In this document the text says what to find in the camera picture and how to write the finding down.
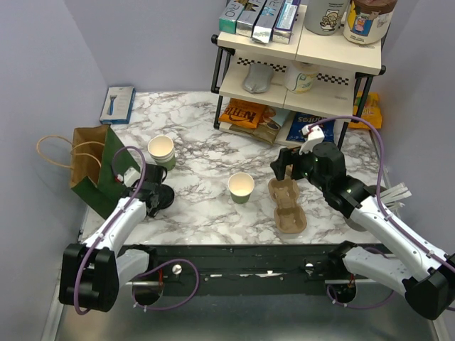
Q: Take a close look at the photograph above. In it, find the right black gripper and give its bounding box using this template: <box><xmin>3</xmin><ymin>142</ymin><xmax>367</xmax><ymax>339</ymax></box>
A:
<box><xmin>270</xmin><ymin>146</ymin><xmax>329</xmax><ymax>192</ymax></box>

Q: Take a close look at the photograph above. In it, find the black plastic lid stack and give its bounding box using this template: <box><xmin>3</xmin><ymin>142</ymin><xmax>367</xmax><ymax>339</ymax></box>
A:
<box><xmin>156</xmin><ymin>184</ymin><xmax>175</xmax><ymax>210</ymax></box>

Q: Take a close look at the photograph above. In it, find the green paper cup stack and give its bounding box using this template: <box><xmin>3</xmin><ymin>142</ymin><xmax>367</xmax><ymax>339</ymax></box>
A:
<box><xmin>148</xmin><ymin>136</ymin><xmax>176</xmax><ymax>171</ymax></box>

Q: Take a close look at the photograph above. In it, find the single green paper cup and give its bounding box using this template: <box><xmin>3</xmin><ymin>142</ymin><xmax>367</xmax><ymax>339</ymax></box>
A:
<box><xmin>228</xmin><ymin>173</ymin><xmax>255</xmax><ymax>204</ymax></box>

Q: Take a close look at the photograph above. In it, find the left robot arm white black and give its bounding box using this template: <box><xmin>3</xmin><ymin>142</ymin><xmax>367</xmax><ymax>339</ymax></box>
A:
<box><xmin>58</xmin><ymin>164</ymin><xmax>174</xmax><ymax>312</ymax></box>

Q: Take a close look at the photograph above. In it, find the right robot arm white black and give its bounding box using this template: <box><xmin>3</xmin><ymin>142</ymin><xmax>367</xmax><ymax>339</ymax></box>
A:
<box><xmin>270</xmin><ymin>142</ymin><xmax>454</xmax><ymax>320</ymax></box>

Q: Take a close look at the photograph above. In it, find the blue doritos chips bag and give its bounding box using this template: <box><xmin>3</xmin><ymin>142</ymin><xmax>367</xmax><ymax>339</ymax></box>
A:
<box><xmin>287</xmin><ymin>112</ymin><xmax>334</xmax><ymax>142</ymax></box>

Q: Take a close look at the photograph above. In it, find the front brown pulp cup carrier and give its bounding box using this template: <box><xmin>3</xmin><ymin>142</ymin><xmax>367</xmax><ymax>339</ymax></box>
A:
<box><xmin>268</xmin><ymin>178</ymin><xmax>307</xmax><ymax>234</ymax></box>

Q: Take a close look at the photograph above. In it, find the brown paper bag green side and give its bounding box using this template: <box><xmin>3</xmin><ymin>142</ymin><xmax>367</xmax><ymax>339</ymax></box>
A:
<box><xmin>36</xmin><ymin>125</ymin><xmax>139</xmax><ymax>219</ymax></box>

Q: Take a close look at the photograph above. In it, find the orange kettle chips bag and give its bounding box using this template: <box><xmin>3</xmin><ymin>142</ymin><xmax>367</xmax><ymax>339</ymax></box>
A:
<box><xmin>219</xmin><ymin>99</ymin><xmax>267</xmax><ymax>129</ymax></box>

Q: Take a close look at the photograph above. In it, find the cream black tiered shelf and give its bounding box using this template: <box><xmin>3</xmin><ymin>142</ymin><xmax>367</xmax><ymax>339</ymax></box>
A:
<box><xmin>210</xmin><ymin>4</ymin><xmax>387</xmax><ymax>150</ymax></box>

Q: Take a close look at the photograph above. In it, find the blue razor package box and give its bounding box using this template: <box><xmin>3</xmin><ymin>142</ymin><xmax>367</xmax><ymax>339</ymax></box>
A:
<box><xmin>100</xmin><ymin>86</ymin><xmax>136</xmax><ymax>124</ymax></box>

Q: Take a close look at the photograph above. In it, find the white paper roll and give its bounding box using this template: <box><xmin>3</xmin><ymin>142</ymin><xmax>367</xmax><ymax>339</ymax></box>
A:
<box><xmin>284</xmin><ymin>61</ymin><xmax>319</xmax><ymax>94</ymax></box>

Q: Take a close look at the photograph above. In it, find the yellow snack bag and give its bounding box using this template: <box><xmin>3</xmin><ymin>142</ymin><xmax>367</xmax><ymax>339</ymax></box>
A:
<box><xmin>348</xmin><ymin>92</ymin><xmax>382</xmax><ymax>130</ymax></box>

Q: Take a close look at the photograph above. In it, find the grey cup with straws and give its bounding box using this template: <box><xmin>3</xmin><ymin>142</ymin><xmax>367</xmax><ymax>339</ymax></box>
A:
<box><xmin>344</xmin><ymin>183</ymin><xmax>412</xmax><ymax>232</ymax></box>

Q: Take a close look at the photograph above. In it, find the white blue toothpaste box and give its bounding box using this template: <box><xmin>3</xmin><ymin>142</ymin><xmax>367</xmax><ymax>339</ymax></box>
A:
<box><xmin>272</xmin><ymin>0</ymin><xmax>301</xmax><ymax>44</ymax></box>

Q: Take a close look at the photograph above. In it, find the silver blue toothpaste box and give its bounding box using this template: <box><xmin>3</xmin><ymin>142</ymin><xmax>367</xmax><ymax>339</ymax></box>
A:
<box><xmin>252</xmin><ymin>0</ymin><xmax>284</xmax><ymax>44</ymax></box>

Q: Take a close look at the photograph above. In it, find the grey cartoon mug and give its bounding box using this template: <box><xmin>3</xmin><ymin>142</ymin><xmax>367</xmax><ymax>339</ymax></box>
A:
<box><xmin>304</xmin><ymin>0</ymin><xmax>349</xmax><ymax>36</ymax></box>

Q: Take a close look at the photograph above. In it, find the teal toothpaste box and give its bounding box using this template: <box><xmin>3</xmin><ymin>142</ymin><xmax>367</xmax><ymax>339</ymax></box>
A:
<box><xmin>218</xmin><ymin>0</ymin><xmax>248</xmax><ymax>34</ymax></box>

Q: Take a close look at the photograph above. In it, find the white cartoon canister brown lid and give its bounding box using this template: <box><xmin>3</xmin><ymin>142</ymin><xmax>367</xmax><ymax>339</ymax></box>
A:
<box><xmin>343</xmin><ymin>0</ymin><xmax>397</xmax><ymax>45</ymax></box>

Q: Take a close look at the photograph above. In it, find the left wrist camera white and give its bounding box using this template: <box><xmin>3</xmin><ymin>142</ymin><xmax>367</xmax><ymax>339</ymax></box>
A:
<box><xmin>115</xmin><ymin>167</ymin><xmax>141</xmax><ymax>188</ymax></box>

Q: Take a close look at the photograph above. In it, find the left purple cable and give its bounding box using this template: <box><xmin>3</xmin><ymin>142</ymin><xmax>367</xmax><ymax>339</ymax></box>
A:
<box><xmin>73</xmin><ymin>146</ymin><xmax>147</xmax><ymax>316</ymax></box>

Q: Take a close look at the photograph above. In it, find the purple cable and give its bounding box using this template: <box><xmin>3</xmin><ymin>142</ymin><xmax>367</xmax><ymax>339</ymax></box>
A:
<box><xmin>307</xmin><ymin>115</ymin><xmax>455</xmax><ymax>310</ymax></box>
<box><xmin>73</xmin><ymin>146</ymin><xmax>147</xmax><ymax>316</ymax></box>

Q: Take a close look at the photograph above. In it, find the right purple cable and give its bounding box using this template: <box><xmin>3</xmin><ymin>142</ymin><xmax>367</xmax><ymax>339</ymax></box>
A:
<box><xmin>307</xmin><ymin>115</ymin><xmax>455</xmax><ymax>310</ymax></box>

